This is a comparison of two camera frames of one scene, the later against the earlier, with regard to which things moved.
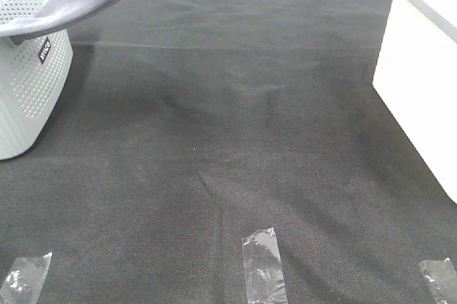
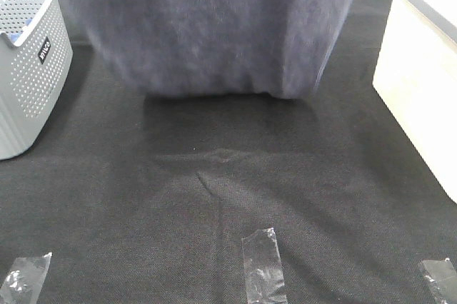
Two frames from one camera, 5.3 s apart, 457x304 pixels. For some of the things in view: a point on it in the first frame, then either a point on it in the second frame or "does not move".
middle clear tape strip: x=263 y=267 does not move
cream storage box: x=416 y=74 does not move
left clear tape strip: x=23 y=282 does not move
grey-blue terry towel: x=72 y=6 -> x=213 y=28
